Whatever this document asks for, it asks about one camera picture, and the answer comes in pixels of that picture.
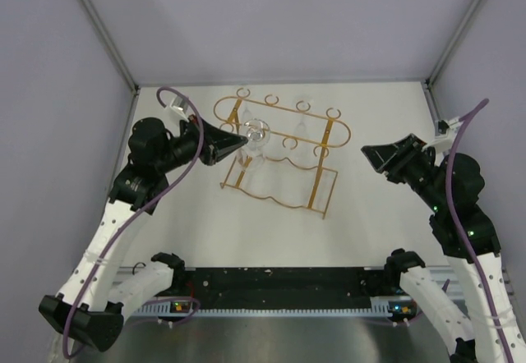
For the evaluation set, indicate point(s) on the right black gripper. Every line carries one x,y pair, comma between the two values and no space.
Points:
392,158

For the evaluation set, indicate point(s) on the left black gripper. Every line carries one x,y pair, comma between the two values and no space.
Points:
217,144

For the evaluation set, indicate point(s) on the clear wine glass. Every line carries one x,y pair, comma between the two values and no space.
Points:
302,105
251,155

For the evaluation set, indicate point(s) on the gold wire wine glass rack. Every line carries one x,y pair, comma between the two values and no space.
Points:
297,179

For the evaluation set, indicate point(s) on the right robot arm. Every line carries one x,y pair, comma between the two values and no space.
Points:
488,331

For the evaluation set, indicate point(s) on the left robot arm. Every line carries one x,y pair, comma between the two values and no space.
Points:
89,308

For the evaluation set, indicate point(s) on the black base bar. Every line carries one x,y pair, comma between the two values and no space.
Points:
283,288

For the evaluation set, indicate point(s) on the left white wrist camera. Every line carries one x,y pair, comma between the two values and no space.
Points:
177,109

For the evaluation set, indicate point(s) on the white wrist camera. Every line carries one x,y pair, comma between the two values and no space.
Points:
177,109
447,131

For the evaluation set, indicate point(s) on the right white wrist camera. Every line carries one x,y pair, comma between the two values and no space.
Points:
447,131

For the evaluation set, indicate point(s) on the right aluminium frame post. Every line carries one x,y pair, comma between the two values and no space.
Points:
455,40

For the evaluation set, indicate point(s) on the aluminium frame post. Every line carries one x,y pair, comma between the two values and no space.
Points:
106,40
455,40

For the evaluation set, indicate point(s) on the grey slotted cable duct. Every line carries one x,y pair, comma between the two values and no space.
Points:
378,309

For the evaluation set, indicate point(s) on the left aluminium frame post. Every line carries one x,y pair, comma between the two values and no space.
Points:
106,40

